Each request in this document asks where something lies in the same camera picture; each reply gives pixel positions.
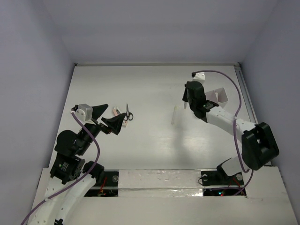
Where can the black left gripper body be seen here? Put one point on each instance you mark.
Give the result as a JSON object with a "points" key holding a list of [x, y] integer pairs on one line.
{"points": [[100, 123]]}

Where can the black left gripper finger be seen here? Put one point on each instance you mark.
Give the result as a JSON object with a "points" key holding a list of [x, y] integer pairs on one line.
{"points": [[97, 111], [114, 124]]}

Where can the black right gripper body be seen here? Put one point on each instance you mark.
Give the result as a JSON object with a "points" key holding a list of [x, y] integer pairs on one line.
{"points": [[186, 96]]}

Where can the white eraser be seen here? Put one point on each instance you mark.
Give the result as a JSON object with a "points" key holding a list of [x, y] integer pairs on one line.
{"points": [[124, 124]]}

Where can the black handled scissors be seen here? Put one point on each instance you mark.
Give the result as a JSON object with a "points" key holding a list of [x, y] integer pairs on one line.
{"points": [[129, 116]]}

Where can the pale yellow capped marker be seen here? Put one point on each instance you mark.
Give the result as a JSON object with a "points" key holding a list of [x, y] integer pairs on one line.
{"points": [[174, 115]]}

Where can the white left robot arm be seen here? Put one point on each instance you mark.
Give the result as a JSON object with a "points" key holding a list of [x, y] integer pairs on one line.
{"points": [[75, 169]]}

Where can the white divided pen holder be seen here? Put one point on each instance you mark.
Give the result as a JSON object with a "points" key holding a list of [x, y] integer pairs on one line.
{"points": [[218, 96]]}

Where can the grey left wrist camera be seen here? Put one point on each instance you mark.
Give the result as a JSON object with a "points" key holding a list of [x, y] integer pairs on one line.
{"points": [[83, 112]]}

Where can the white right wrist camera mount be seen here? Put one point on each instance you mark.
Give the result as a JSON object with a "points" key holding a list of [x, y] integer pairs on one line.
{"points": [[198, 76]]}

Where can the aluminium side rail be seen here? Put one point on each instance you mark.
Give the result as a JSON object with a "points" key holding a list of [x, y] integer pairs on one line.
{"points": [[246, 100]]}

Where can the foil covered front rail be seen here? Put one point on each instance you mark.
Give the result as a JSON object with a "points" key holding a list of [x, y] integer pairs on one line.
{"points": [[159, 183]]}

